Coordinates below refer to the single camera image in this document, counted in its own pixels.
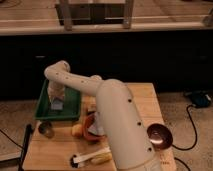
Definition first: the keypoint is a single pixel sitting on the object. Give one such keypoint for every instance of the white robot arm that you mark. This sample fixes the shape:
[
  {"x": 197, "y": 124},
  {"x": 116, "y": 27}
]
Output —
[{"x": 127, "y": 137}]

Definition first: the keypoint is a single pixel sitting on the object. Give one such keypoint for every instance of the red bowl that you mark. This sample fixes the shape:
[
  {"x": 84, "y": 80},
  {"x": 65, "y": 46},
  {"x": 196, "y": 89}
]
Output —
[{"x": 88, "y": 121}]

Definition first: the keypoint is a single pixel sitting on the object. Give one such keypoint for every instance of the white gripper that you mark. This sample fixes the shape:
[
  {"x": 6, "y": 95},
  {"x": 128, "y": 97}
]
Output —
[{"x": 56, "y": 90}]

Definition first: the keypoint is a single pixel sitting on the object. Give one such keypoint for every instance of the wooden chair frame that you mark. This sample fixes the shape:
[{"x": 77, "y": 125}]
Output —
[{"x": 71, "y": 13}]

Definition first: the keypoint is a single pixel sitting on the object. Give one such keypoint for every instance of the white handled brush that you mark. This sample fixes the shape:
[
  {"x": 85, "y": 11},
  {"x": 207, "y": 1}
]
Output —
[{"x": 99, "y": 156}]

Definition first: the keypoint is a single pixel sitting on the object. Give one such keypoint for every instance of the yellow round fruit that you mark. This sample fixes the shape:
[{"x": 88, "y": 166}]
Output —
[{"x": 77, "y": 130}]

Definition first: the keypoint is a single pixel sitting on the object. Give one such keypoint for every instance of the small metal cup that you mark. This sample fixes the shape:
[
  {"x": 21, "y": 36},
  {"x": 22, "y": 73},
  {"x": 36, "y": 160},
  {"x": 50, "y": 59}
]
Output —
[{"x": 46, "y": 129}]

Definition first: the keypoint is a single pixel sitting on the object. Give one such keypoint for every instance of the green plastic tray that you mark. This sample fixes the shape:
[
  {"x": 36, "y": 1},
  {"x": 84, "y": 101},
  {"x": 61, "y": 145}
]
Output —
[{"x": 71, "y": 106}]

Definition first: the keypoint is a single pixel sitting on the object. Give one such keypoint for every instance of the dark blue floor device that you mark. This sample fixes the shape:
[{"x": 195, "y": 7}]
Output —
[{"x": 199, "y": 99}]

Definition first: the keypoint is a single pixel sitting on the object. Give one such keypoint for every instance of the blue grey sponge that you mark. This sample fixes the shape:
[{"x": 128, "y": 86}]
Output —
[{"x": 57, "y": 104}]

